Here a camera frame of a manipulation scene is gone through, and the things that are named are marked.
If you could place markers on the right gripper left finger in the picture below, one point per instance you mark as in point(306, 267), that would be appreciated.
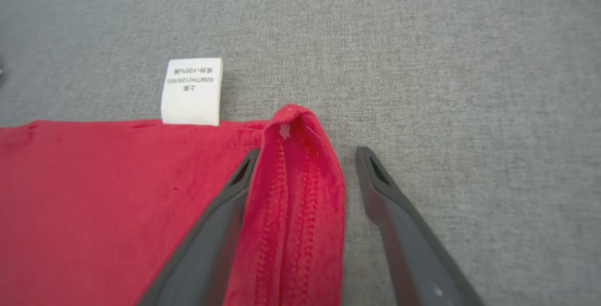
point(206, 249)

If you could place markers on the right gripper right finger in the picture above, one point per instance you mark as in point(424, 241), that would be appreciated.
point(413, 259)

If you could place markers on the red white jersey shirt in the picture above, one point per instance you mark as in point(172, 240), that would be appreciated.
point(117, 202)

